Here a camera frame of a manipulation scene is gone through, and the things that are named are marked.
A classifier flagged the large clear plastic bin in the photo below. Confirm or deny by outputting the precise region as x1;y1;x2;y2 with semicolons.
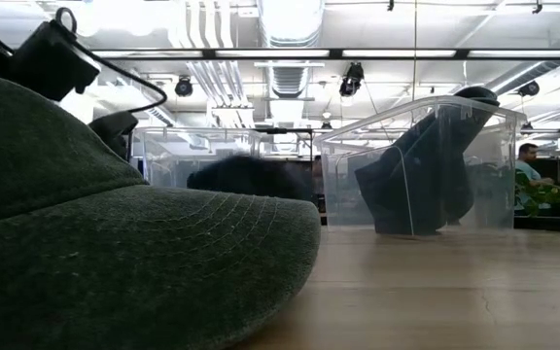
313;94;527;237

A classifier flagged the black camera cable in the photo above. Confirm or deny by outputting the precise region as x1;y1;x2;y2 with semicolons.
54;6;169;116

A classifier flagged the black ceiling spotlight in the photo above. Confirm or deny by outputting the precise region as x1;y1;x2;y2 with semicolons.
338;61;366;98
517;80;542;98
173;74;195;98

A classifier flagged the black fuzzy hat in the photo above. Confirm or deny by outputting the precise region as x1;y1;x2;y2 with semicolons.
186;154;313;202

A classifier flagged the person at plant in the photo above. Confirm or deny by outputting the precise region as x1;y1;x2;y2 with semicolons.
512;142;556;211

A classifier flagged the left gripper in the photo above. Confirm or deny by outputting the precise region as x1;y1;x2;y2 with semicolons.
10;18;140;160

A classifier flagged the green baseball cap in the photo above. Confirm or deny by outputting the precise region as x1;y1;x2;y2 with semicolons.
0;67;322;350

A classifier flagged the black frame bar with lights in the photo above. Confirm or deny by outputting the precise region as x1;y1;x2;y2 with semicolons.
89;47;560;62

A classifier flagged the small clear plastic bin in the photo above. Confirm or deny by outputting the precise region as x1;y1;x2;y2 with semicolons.
132;125;263;190

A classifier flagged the grey-blue fleece hat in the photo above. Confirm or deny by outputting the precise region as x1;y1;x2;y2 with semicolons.
354;86;502;237

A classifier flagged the silver ventilation duct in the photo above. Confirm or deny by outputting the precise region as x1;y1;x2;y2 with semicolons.
257;0;326;99

